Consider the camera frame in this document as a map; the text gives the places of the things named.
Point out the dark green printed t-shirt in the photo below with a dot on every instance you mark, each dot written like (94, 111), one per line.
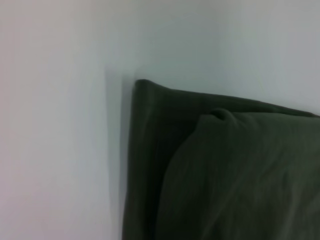
(225, 175)

